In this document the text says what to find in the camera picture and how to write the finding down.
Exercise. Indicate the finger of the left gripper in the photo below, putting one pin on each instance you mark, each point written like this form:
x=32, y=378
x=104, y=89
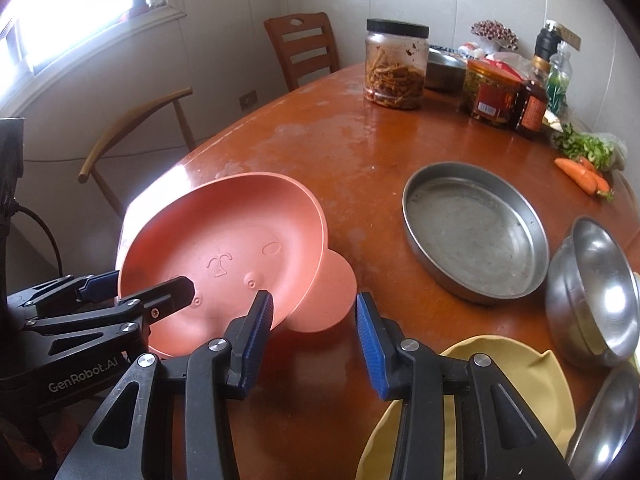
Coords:
x=135, y=312
x=70, y=293

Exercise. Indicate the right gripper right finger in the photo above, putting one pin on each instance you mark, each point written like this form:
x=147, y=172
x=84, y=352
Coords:
x=447, y=407

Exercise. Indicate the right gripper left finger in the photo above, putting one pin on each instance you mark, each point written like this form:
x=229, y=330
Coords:
x=164, y=413

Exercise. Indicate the wide shallow steel bowl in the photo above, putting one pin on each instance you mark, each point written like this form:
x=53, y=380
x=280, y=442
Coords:
x=608, y=425

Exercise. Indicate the pink plastic plate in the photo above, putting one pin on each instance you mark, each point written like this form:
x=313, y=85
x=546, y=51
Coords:
x=232, y=238

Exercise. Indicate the deep steel bowl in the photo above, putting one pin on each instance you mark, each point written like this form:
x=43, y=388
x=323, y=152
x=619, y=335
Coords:
x=592, y=297

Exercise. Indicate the round steel pan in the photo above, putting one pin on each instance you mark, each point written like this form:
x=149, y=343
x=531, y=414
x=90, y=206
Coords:
x=474, y=233

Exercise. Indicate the curved-back wooden chair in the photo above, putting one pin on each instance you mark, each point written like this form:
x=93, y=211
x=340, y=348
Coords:
x=157, y=125

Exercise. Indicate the carrots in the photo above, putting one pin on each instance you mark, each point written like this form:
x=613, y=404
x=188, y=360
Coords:
x=586, y=178

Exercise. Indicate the green leafy vegetables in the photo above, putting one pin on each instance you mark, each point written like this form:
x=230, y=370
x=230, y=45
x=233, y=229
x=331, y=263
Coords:
x=605, y=151

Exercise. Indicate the red slatted wooden chair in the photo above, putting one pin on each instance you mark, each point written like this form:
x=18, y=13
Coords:
x=304, y=44

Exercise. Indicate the dark sauce bottle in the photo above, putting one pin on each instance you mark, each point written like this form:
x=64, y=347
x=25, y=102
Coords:
x=533, y=98

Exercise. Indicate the red-labelled pickle jar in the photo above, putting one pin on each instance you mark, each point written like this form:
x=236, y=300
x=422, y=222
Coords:
x=489, y=92

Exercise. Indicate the small steel bowl background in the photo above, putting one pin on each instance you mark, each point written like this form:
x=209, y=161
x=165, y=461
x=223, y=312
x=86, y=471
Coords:
x=445, y=71

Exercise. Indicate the clear jar black lid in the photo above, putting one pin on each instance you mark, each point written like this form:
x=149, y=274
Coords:
x=396, y=63

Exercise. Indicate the green clear bottle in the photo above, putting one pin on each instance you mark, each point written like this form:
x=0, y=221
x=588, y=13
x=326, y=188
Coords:
x=560, y=72

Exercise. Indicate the red white food packages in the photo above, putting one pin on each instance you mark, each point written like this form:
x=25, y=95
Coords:
x=489, y=52

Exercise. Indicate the black thermos bottle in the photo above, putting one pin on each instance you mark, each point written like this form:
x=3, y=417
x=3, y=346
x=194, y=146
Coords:
x=547, y=40

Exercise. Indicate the red patterned lid object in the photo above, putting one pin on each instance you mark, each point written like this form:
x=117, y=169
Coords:
x=495, y=32

